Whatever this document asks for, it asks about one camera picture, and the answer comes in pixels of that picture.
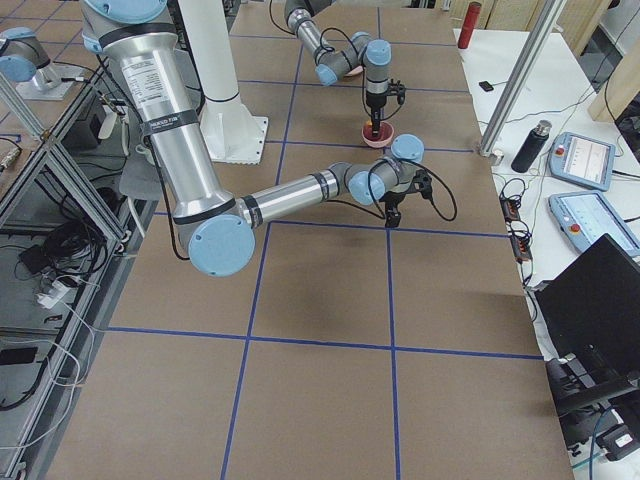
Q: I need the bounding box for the aluminium frame post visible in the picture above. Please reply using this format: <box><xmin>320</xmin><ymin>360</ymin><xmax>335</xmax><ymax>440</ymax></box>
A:
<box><xmin>478</xmin><ymin>0</ymin><xmax>567</xmax><ymax>157</ymax></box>

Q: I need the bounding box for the blue teach pendant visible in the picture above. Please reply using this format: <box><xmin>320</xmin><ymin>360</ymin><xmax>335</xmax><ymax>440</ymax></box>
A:
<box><xmin>548</xmin><ymin>132</ymin><xmax>616</xmax><ymax>192</ymax></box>
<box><xmin>548</xmin><ymin>191</ymin><xmax>639</xmax><ymax>257</ymax></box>

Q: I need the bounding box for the black orange usb hub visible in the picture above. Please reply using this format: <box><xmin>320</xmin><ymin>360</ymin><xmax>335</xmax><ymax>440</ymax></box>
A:
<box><xmin>499</xmin><ymin>196</ymin><xmax>521</xmax><ymax>222</ymax></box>

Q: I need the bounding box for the red yellow apple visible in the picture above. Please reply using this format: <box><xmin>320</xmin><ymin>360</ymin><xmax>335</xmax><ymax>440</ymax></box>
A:
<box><xmin>362</xmin><ymin>120</ymin><xmax>387</xmax><ymax>142</ymax></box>

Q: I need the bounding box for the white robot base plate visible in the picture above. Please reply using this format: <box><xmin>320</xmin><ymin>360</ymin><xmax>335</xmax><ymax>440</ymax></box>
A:
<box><xmin>200</xmin><ymin>114</ymin><xmax>269</xmax><ymax>165</ymax></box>

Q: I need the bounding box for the far blue teach pendant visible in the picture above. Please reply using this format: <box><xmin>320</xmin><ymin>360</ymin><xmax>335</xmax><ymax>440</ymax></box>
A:
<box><xmin>548</xmin><ymin>132</ymin><xmax>616</xmax><ymax>192</ymax></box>

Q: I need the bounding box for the red cylinder bottle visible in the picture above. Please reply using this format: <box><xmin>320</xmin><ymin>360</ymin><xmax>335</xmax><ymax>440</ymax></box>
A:
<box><xmin>457</xmin><ymin>1</ymin><xmax>482</xmax><ymax>49</ymax></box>

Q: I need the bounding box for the small black puck device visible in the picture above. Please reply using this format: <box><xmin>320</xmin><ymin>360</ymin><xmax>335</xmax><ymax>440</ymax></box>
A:
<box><xmin>478</xmin><ymin>81</ymin><xmax>494</xmax><ymax>92</ymax></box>

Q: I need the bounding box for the black water bottle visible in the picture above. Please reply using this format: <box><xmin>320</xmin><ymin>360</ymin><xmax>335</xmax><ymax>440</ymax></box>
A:
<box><xmin>510</xmin><ymin>120</ymin><xmax>552</xmax><ymax>173</ymax></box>

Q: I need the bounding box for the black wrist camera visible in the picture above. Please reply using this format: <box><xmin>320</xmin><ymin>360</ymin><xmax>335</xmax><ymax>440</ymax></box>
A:
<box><xmin>386</xmin><ymin>79</ymin><xmax>406</xmax><ymax>106</ymax></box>
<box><xmin>412</xmin><ymin>169</ymin><xmax>433</xmax><ymax>202</ymax></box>

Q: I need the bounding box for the near blue teach pendant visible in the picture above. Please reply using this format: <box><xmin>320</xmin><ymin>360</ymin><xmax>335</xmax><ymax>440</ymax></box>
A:
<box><xmin>548</xmin><ymin>191</ymin><xmax>639</xmax><ymax>257</ymax></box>

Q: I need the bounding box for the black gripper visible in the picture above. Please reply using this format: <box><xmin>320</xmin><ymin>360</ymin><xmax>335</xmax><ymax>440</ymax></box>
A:
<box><xmin>365</xmin><ymin>90</ymin><xmax>387</xmax><ymax>138</ymax></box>
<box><xmin>380</xmin><ymin>189</ymin><xmax>414</xmax><ymax>228</ymax></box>

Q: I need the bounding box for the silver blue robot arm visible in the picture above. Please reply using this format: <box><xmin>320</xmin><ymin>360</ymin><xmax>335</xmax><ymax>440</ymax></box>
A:
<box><xmin>284</xmin><ymin>1</ymin><xmax>392</xmax><ymax>139</ymax></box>
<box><xmin>81</xmin><ymin>1</ymin><xmax>424</xmax><ymax>277</ymax></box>

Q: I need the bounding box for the pink bowl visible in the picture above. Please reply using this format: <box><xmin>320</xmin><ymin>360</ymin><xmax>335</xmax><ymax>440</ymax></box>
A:
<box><xmin>361</xmin><ymin>121</ymin><xmax>394</xmax><ymax>148</ymax></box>

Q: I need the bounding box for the pink plate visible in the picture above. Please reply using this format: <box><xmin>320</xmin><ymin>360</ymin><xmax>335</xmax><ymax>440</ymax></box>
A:
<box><xmin>346</xmin><ymin>66</ymin><xmax>363</xmax><ymax>78</ymax></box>

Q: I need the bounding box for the white camera pedestal column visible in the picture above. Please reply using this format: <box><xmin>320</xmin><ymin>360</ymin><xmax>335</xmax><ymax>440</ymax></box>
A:
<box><xmin>177</xmin><ymin>0</ymin><xmax>269</xmax><ymax>166</ymax></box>

